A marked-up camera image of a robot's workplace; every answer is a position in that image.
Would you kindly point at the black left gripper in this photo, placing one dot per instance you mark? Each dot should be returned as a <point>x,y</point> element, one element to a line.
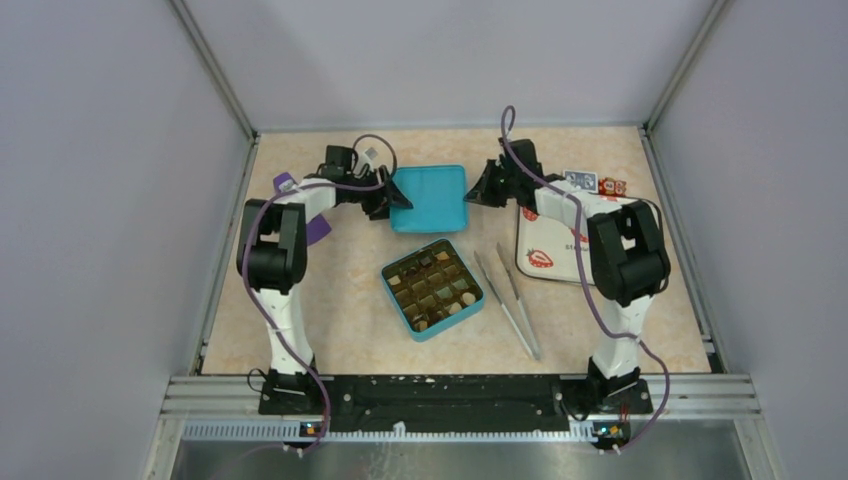
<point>382,199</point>

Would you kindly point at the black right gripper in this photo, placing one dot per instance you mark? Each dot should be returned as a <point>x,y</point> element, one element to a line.
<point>482,193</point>

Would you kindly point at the teal box lid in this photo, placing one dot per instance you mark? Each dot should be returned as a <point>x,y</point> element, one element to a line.
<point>437,196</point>

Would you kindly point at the teal chocolate box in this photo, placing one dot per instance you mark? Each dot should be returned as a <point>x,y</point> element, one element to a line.
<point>432,289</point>

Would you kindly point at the metal tongs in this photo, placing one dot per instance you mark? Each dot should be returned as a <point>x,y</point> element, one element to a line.
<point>510,300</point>

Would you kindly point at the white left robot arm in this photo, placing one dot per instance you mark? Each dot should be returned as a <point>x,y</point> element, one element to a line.
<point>273,254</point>

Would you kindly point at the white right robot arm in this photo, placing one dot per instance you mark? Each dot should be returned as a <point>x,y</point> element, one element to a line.
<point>627,264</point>

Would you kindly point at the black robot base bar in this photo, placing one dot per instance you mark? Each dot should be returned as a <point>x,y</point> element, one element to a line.
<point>458,403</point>

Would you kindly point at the strawberry print tray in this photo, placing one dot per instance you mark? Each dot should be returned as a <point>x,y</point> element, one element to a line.
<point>545,247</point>

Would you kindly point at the blue playing card deck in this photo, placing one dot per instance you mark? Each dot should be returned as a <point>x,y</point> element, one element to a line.
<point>582,180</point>

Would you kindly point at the red dice block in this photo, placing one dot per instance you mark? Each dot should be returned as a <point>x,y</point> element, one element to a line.
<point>612,187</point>

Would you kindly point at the metal frame rail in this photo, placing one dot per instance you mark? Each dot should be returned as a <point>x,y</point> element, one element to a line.
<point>215,407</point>

